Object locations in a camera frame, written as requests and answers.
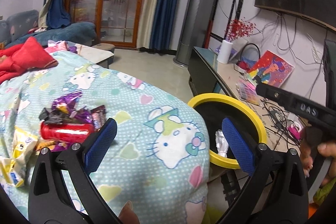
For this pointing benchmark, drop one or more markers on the dark upright panel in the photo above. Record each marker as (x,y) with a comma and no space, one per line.
(330,71)

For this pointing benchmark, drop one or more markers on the marble top coffee table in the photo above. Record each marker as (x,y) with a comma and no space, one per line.
(97,54)

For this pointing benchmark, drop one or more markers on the white twisted plastic bag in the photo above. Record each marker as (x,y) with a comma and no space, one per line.
(221,145)

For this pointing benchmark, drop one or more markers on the small pink device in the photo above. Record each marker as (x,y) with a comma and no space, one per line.
(294,130)

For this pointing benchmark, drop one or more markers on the clear bead organizer box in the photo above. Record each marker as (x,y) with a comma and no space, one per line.
(246,90)

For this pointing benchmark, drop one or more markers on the purple cloth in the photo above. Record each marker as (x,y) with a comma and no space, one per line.
(73,49)

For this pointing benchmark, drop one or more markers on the small dark stool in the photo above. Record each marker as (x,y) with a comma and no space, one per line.
(103,46)

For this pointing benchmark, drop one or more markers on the cartoon cat printed blanket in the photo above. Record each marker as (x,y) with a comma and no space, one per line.
(157,113)

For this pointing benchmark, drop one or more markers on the red can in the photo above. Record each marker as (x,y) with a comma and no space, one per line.
(65,130)

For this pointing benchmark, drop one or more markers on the black bin with yellow rim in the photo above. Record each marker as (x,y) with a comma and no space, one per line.
(210,98)

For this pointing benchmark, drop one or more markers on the pink garment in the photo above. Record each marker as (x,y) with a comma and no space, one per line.
(59,46)

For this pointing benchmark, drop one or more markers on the red padded cloth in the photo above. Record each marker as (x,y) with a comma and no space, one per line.
(29,56)

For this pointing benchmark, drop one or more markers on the grey tower air conditioner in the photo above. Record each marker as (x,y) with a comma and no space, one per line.
(199,3)

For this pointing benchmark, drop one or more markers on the person's right hand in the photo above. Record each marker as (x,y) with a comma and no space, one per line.
(328,149)

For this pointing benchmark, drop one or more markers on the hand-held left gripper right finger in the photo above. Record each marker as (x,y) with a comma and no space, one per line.
(237,145)

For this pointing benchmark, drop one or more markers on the purple candy wrapper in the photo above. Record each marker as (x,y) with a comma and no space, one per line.
(65,103)

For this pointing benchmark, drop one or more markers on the blue heart patterned sofa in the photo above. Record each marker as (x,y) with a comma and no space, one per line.
(65,32)

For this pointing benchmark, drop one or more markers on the colourful painting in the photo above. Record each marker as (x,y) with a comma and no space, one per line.
(273,69)

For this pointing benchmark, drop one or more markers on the brown chocolate bar wrapper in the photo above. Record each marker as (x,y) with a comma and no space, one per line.
(97,117)

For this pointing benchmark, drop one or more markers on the black wrapper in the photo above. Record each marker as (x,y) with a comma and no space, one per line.
(52,117)

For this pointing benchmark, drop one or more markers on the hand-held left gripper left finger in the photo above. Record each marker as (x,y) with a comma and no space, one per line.
(101,145)

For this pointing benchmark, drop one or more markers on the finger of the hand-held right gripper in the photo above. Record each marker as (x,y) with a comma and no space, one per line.
(273,95)

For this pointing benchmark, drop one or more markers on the orange wrapper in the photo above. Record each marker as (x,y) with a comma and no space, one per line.
(50,144)

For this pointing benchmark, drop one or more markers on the yellow white snack bag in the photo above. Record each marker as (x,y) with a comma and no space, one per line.
(18,148)

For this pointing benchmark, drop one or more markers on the red berry branches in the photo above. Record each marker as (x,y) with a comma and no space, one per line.
(237,29)

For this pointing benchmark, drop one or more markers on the white ribbed vase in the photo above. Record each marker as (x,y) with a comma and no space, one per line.
(225,52)

